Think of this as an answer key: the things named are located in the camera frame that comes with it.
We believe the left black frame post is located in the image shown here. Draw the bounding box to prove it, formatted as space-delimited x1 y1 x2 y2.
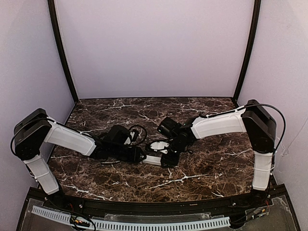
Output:
47 0 79 104

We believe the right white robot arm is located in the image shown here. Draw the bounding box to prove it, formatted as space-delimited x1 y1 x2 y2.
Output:
157 100 280 191

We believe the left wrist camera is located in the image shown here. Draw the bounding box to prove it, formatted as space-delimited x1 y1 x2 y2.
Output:
124 129 139 145

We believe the right black camera cable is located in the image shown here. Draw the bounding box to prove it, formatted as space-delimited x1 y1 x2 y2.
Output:
243 103 287 154

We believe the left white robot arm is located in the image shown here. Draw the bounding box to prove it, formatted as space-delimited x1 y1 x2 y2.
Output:
10 108 146 195

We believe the left grey cable duct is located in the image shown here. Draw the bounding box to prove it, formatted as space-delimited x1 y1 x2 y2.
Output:
31 205 97 229

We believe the grey cable duct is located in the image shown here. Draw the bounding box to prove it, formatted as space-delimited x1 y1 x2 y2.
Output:
31 205 97 229
93 217 231 231

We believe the white remote control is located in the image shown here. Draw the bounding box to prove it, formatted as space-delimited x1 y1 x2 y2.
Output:
142 155 161 166

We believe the right black frame post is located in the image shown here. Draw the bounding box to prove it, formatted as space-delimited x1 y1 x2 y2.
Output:
233 0 261 102

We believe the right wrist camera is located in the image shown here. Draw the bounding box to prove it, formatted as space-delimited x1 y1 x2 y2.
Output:
146 141 169 154

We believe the black front rail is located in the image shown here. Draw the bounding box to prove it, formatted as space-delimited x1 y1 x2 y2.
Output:
26 187 270 217

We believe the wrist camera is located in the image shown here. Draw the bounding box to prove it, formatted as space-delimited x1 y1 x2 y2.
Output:
146 141 169 154
124 129 139 145

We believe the right grey cable duct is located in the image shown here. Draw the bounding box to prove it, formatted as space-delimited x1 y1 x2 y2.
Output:
93 217 231 231

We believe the black frame post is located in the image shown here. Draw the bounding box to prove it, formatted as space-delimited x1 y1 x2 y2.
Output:
233 0 261 102
47 0 79 104

